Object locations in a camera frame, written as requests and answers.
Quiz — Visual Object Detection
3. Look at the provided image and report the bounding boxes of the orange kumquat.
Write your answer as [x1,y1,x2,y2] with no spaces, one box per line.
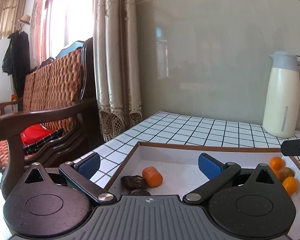
[272,170,281,180]
[269,157,284,172]
[282,177,298,196]

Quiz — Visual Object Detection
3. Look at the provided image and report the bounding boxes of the dark chestnut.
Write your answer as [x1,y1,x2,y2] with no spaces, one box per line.
[121,175,148,191]

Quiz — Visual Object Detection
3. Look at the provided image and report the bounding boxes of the cream thermos jug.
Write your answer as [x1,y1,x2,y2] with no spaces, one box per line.
[263,51,300,138]

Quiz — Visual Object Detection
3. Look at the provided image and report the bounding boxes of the brown cardboard box tray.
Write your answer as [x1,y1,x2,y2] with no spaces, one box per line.
[104,144,300,239]

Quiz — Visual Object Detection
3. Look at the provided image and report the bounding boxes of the wooden sofa orange cushions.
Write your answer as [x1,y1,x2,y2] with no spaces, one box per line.
[0,38,104,199]

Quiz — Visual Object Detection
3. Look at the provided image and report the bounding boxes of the red bag on sofa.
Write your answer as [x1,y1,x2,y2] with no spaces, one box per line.
[20,124,54,147]

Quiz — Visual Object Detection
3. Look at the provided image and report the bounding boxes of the checkered white tablecloth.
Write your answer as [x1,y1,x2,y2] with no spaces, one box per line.
[72,110,300,189]

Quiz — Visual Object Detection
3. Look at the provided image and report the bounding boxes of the dark coat on rack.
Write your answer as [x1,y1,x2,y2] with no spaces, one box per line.
[2,31,31,98]

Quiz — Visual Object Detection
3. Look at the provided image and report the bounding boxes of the beige curtain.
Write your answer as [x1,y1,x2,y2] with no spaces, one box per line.
[93,0,142,141]

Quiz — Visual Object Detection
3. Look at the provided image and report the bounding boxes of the straw hat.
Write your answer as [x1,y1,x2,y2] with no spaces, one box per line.
[18,14,31,25]

